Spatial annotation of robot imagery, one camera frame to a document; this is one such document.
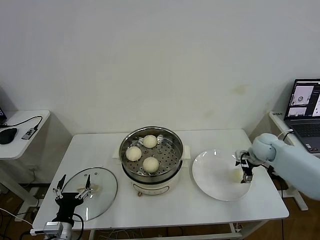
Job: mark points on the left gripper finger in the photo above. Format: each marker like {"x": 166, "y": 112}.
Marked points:
{"x": 87, "y": 185}
{"x": 60, "y": 187}

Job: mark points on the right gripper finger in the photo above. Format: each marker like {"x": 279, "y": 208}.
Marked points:
{"x": 246, "y": 179}
{"x": 237, "y": 163}

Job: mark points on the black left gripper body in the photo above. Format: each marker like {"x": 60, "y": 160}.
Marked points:
{"x": 67, "y": 202}

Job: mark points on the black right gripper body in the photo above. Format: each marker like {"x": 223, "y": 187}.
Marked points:
{"x": 247, "y": 167}

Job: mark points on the white steamed baozi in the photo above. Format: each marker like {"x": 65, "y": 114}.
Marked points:
{"x": 150, "y": 141}
{"x": 133, "y": 153}
{"x": 235, "y": 175}
{"x": 150, "y": 165}

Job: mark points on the round glass pot lid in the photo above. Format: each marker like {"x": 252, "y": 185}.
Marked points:
{"x": 100, "y": 200}

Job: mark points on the light blue right robot arm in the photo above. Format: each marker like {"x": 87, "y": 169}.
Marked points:
{"x": 287, "y": 160}

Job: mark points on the stainless steel steamer basket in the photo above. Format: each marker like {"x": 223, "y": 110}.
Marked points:
{"x": 172, "y": 150}

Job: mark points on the white round plate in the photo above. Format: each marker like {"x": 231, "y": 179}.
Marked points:
{"x": 215, "y": 175}

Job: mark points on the white side table with laptop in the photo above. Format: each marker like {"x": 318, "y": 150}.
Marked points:
{"x": 277, "y": 122}

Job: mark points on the white side table with mouse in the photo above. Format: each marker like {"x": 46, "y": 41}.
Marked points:
{"x": 22, "y": 147}

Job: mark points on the grey usb hub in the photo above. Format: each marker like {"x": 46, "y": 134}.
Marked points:
{"x": 28, "y": 133}

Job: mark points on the white electric cooker base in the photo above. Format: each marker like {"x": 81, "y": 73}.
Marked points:
{"x": 155, "y": 186}

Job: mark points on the grey open laptop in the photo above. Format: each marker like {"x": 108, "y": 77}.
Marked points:
{"x": 303, "y": 125}

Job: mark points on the black computer mouse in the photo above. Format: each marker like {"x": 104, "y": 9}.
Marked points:
{"x": 8, "y": 135}

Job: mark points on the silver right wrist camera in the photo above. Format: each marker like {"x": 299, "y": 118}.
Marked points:
{"x": 241, "y": 153}

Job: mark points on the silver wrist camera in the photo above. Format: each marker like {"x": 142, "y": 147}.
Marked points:
{"x": 241, "y": 153}
{"x": 52, "y": 227}

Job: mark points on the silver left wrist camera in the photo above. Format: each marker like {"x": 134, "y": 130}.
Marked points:
{"x": 52, "y": 227}

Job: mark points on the white main table frame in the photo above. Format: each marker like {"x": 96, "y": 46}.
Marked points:
{"x": 91, "y": 235}

